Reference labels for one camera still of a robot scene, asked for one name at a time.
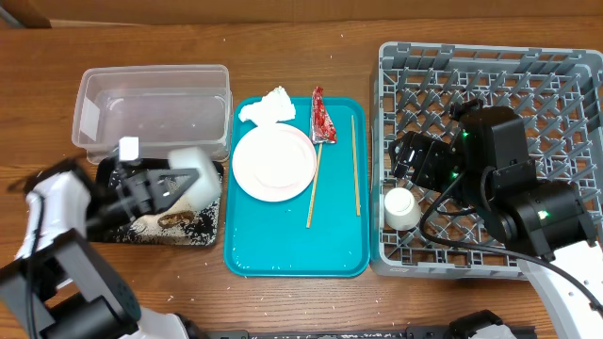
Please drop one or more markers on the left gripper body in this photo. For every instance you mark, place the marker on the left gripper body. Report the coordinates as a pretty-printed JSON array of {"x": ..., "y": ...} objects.
[{"x": 110, "y": 212}]

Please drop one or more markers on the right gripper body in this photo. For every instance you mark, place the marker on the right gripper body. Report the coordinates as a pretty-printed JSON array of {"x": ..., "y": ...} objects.
[{"x": 435, "y": 167}]

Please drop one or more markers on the grey metal bowl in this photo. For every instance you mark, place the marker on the grey metal bowl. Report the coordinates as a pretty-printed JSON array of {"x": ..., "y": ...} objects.
[{"x": 206, "y": 187}]

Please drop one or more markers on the rice and food leftovers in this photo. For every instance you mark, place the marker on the rice and food leftovers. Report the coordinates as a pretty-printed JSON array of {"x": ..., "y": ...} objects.
[{"x": 180, "y": 226}]

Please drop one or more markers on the white cup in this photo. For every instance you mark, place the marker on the white cup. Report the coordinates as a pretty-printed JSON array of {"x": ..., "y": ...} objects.
[{"x": 401, "y": 209}]

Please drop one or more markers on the wooden chopstick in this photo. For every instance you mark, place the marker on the wooden chopstick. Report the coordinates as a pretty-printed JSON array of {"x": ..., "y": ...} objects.
[
  {"x": 314, "y": 188},
  {"x": 355, "y": 167}
]

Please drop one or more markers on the red snack wrapper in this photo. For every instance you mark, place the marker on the red snack wrapper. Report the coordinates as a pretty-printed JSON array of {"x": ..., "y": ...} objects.
[{"x": 322, "y": 128}]

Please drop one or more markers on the white napkin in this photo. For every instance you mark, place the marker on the white napkin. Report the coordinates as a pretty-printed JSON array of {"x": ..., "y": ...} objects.
[{"x": 274, "y": 107}]

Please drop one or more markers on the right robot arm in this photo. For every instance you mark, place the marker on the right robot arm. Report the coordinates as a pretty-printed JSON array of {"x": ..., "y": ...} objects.
[{"x": 543, "y": 224}]

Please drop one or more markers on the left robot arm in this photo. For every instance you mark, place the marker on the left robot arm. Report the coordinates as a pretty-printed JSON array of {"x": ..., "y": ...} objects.
[{"x": 58, "y": 285}]

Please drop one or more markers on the black waste tray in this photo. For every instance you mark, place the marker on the black waste tray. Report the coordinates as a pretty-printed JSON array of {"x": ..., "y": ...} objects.
[{"x": 148, "y": 164}]

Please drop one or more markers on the grey dishwasher rack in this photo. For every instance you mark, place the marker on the grey dishwasher rack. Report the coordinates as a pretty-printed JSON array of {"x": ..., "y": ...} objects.
[{"x": 558, "y": 94}]

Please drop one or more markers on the clear plastic bin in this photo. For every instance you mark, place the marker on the clear plastic bin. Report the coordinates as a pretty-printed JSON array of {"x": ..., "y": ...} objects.
[{"x": 166, "y": 107}]

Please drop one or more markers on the teal serving tray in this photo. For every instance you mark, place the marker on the teal serving tray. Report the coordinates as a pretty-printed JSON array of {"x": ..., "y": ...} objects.
[{"x": 270, "y": 239}]

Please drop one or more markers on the large pink plate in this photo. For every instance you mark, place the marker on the large pink plate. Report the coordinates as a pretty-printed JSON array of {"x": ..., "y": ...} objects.
[{"x": 274, "y": 163}]

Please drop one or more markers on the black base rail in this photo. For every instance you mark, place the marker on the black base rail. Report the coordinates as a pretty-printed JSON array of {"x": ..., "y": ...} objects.
[{"x": 483, "y": 324}]

